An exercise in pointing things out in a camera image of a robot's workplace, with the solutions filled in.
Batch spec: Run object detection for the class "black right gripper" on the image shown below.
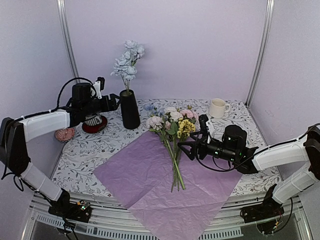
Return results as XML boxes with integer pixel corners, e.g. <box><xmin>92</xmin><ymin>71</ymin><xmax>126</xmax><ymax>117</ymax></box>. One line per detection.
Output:
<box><xmin>178</xmin><ymin>130</ymin><xmax>238</xmax><ymax>163</ymax></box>

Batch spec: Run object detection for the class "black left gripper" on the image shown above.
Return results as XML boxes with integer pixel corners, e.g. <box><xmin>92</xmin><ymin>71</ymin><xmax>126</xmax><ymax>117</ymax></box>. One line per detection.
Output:
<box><xmin>82</xmin><ymin>93</ymin><xmax>123</xmax><ymax>117</ymax></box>

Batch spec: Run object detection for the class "white rose flower stem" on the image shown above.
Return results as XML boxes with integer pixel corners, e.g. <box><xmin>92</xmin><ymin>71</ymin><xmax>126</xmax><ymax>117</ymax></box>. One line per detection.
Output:
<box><xmin>163</xmin><ymin>106</ymin><xmax>186</xmax><ymax>191</ymax></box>

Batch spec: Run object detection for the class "light blue flower stem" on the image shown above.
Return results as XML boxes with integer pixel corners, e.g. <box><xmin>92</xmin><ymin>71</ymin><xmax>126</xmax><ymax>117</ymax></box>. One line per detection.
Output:
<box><xmin>110</xmin><ymin>40</ymin><xmax>146</xmax><ymax>95</ymax></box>

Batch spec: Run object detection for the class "purple pink wrapping paper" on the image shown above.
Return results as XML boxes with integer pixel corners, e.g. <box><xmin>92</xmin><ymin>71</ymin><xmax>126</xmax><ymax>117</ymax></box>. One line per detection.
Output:
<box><xmin>93</xmin><ymin>132</ymin><xmax>242</xmax><ymax>229</ymax></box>

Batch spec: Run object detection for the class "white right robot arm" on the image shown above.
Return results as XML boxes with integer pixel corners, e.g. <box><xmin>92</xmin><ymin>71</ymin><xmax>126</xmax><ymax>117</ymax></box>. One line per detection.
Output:
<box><xmin>177</xmin><ymin>125</ymin><xmax>320</xmax><ymax>218</ymax></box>

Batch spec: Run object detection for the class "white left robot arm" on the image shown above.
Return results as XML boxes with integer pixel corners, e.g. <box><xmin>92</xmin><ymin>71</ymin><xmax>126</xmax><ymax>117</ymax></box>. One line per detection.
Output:
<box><xmin>0</xmin><ymin>79</ymin><xmax>121</xmax><ymax>217</ymax></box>

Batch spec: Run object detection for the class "black tapered vase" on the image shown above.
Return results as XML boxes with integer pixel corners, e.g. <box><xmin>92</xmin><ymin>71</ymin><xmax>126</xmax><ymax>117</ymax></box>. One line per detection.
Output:
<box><xmin>120</xmin><ymin>89</ymin><xmax>141</xmax><ymax>130</ymax></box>

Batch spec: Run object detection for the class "yellow small flower sprig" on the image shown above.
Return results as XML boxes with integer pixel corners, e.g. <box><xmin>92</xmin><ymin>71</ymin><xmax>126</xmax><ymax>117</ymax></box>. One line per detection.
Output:
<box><xmin>177</xmin><ymin>119</ymin><xmax>196</xmax><ymax>141</ymax></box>

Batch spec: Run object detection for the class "striped grey teacup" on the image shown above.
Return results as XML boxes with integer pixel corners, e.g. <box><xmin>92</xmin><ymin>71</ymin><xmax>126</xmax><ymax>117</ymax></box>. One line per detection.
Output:
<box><xmin>84</xmin><ymin>113</ymin><xmax>102</xmax><ymax>127</ymax></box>

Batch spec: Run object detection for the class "pink rose flower stem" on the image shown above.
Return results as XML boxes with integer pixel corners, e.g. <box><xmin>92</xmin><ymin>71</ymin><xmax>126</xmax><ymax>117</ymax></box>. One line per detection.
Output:
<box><xmin>179</xmin><ymin>105</ymin><xmax>199</xmax><ymax>123</ymax></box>

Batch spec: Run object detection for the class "blue poppy flower stem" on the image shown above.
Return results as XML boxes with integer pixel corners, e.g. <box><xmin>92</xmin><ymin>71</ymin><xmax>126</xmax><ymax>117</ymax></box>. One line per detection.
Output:
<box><xmin>143</xmin><ymin>103</ymin><xmax>161</xmax><ymax>117</ymax></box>

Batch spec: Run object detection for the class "red lacquer saucer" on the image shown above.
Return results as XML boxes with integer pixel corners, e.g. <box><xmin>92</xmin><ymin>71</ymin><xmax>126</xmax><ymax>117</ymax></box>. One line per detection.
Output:
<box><xmin>81</xmin><ymin>116</ymin><xmax>108</xmax><ymax>134</ymax></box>

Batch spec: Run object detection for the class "floral patterned tablecloth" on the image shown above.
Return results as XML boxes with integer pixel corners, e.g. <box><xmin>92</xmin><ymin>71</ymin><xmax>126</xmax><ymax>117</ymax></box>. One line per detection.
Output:
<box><xmin>51</xmin><ymin>99</ymin><xmax>282</xmax><ymax>197</ymax></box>

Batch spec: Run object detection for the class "cream ceramic mug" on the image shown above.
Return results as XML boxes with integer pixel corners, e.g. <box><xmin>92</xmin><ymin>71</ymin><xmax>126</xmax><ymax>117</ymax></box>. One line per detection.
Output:
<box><xmin>208</xmin><ymin>98</ymin><xmax>231</xmax><ymax>119</ymax></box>

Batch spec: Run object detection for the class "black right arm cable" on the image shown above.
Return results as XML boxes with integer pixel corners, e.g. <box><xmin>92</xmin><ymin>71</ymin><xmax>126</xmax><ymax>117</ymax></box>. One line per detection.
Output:
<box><xmin>197</xmin><ymin>157</ymin><xmax>241</xmax><ymax>173</ymax></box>

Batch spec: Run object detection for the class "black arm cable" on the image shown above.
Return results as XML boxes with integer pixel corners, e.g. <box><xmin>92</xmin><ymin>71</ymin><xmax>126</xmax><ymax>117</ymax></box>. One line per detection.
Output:
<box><xmin>1</xmin><ymin>76</ymin><xmax>93</xmax><ymax>181</ymax></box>
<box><xmin>197</xmin><ymin>157</ymin><xmax>241</xmax><ymax>173</ymax></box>

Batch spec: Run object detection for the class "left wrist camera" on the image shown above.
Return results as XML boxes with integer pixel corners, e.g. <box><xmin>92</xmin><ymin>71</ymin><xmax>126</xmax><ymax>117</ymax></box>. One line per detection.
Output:
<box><xmin>93</xmin><ymin>76</ymin><xmax>105</xmax><ymax>99</ymax></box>

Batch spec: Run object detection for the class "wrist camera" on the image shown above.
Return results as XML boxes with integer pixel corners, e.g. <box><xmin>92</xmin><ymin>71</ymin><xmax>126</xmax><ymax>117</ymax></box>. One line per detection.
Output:
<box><xmin>197</xmin><ymin>114</ymin><xmax>212</xmax><ymax>143</ymax></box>
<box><xmin>93</xmin><ymin>76</ymin><xmax>105</xmax><ymax>99</ymax></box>

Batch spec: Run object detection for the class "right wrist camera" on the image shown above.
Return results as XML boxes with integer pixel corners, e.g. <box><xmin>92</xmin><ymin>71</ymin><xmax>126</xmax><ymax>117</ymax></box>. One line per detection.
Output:
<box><xmin>197</xmin><ymin>114</ymin><xmax>212</xmax><ymax>143</ymax></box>

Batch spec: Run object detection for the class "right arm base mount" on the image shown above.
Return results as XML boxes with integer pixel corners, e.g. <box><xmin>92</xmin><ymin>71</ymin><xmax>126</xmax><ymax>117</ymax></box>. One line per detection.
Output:
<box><xmin>240</xmin><ymin>184</ymin><xmax>285</xmax><ymax>235</ymax></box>

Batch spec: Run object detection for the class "aluminium front rail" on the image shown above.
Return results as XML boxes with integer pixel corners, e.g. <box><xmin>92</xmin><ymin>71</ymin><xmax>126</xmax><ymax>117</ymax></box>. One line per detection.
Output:
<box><xmin>22</xmin><ymin>193</ymin><xmax>313</xmax><ymax>240</ymax></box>

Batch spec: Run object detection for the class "left aluminium frame post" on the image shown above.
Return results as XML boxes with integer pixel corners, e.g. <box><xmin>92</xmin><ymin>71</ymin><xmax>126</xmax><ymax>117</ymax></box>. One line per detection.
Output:
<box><xmin>56</xmin><ymin>0</ymin><xmax>79</xmax><ymax>77</ymax></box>

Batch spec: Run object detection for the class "aluminium frame post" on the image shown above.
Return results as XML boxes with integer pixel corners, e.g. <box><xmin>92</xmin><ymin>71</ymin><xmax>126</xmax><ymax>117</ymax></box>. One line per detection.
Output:
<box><xmin>245</xmin><ymin>0</ymin><xmax>275</xmax><ymax>109</ymax></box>
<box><xmin>56</xmin><ymin>0</ymin><xmax>79</xmax><ymax>77</ymax></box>

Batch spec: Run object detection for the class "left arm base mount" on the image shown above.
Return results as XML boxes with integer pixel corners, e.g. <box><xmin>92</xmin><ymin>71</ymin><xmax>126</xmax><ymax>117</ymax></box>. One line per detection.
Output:
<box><xmin>48</xmin><ymin>189</ymin><xmax>92</xmax><ymax>223</ymax></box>

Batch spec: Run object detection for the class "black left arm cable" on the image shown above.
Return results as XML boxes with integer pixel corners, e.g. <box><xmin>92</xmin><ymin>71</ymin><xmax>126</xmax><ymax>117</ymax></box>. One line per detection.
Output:
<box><xmin>1</xmin><ymin>76</ymin><xmax>93</xmax><ymax>181</ymax></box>

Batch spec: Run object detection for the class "right aluminium frame post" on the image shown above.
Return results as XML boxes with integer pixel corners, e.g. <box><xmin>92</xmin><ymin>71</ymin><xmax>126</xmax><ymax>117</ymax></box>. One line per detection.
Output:
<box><xmin>245</xmin><ymin>0</ymin><xmax>275</xmax><ymax>109</ymax></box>

